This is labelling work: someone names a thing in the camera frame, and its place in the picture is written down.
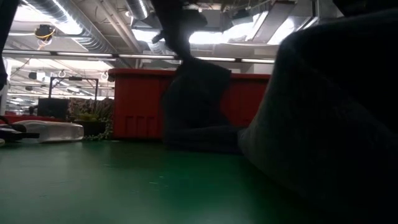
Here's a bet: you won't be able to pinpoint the small silver ventilation duct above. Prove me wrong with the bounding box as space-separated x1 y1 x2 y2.
126 0 149 21

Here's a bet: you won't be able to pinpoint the dark blue denim jeans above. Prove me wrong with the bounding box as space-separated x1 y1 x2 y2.
160 9 398 224

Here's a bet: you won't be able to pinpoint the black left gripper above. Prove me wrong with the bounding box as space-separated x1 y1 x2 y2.
150 0 208 47

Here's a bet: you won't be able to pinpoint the clear package with orange label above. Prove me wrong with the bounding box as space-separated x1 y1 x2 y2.
14 120 85 144

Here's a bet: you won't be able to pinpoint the small black stand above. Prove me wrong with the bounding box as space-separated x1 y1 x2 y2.
0 115 40 143

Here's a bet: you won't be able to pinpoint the yellow black cable reel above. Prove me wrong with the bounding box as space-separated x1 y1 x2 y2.
34 24 57 41

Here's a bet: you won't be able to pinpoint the black monitor box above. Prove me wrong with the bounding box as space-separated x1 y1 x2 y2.
37 98 71 119

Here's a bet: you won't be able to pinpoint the large silver ventilation duct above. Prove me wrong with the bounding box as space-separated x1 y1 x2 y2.
23 0 118 54

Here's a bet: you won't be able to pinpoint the black gantry frame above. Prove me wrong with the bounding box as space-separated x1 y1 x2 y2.
48 76 100 100

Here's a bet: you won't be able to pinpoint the long ceiling light strip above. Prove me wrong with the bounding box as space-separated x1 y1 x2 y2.
2 50 276 65

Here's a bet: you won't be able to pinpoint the red plastic laundry bin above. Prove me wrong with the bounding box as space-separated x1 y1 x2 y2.
108 68 271 141

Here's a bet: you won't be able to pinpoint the red background table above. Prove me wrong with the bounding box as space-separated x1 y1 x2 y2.
0 114 68 124

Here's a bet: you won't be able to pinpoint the small potted succulent plant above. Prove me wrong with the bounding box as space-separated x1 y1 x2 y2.
73 105 115 141

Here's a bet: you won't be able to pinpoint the green table mat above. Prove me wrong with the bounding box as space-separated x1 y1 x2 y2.
0 139 330 224

